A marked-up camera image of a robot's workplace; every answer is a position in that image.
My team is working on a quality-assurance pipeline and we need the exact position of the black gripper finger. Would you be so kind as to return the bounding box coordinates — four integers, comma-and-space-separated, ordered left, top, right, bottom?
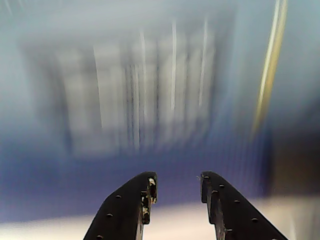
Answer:
83, 171, 159, 240
199, 170, 288, 240

